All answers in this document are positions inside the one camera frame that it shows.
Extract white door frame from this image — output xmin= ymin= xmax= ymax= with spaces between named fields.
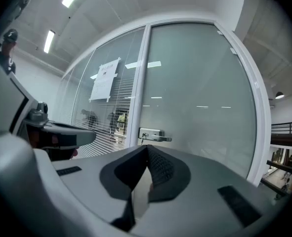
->
xmin=125 ymin=17 xmax=272 ymax=187

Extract left gripper fisheye camera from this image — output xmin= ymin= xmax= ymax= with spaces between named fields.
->
xmin=28 ymin=102 xmax=49 ymax=123

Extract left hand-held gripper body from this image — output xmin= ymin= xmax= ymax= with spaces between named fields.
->
xmin=0 ymin=55 xmax=97 ymax=150

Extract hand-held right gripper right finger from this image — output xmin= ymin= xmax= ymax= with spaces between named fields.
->
xmin=146 ymin=144 xmax=192 ymax=203

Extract white paper notice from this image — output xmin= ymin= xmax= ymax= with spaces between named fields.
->
xmin=88 ymin=56 xmax=122 ymax=103

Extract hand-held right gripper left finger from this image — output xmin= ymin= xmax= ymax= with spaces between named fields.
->
xmin=99 ymin=144 xmax=149 ymax=233

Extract frosted glass door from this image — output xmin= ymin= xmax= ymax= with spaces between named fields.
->
xmin=129 ymin=21 xmax=259 ymax=182

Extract person's left hand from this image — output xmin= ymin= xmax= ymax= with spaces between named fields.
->
xmin=28 ymin=129 xmax=79 ymax=161

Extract white window blinds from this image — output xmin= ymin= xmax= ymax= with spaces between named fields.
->
xmin=61 ymin=28 xmax=146 ymax=158

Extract silver glass door handle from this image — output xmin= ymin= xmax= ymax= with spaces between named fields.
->
xmin=138 ymin=127 xmax=173 ymax=143

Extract person's black clothing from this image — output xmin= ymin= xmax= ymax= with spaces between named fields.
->
xmin=0 ymin=43 xmax=17 ymax=75

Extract black head-worn camera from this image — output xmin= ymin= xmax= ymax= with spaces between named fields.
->
xmin=2 ymin=28 xmax=18 ymax=44

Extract black metal railing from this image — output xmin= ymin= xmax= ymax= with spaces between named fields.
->
xmin=270 ymin=119 xmax=292 ymax=148

